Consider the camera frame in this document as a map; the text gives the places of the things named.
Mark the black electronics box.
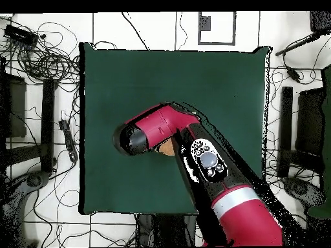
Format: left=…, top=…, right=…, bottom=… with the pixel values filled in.
left=3, top=23, right=39, bottom=47

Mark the black power strip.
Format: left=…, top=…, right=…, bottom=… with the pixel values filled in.
left=58, top=119, right=79, bottom=163

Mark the long black cable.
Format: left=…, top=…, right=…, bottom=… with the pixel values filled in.
left=121, top=12, right=149, bottom=50

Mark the black power adapter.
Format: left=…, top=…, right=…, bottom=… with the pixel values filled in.
left=285, top=66, right=302, bottom=83

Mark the black rod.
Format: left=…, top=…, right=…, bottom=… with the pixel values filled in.
left=275, top=30, right=321, bottom=57

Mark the grey rounded base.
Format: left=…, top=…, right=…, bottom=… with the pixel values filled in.
left=281, top=176, right=324, bottom=207
left=0, top=170, right=50, bottom=248

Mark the black stand bar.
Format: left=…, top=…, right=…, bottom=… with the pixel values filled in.
left=277, top=86, right=294, bottom=178
left=40, top=78, right=56, bottom=173

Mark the dark flat panel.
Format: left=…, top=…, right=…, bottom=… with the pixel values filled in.
left=0, top=73, right=27, bottom=139
left=295, top=87, right=326, bottom=156

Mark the dark green table cloth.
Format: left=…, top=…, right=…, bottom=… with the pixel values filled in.
left=78, top=41, right=272, bottom=216

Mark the tangle of black cables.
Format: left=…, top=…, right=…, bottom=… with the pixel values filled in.
left=262, top=65, right=324, bottom=187
left=0, top=15, right=81, bottom=86

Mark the black corner box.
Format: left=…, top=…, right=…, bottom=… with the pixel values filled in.
left=309, top=10, right=331, bottom=34

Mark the grey square frame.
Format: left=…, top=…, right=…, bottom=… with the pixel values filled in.
left=197, top=11, right=237, bottom=47

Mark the tan terry towel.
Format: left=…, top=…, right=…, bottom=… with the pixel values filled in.
left=156, top=137, right=177, bottom=157

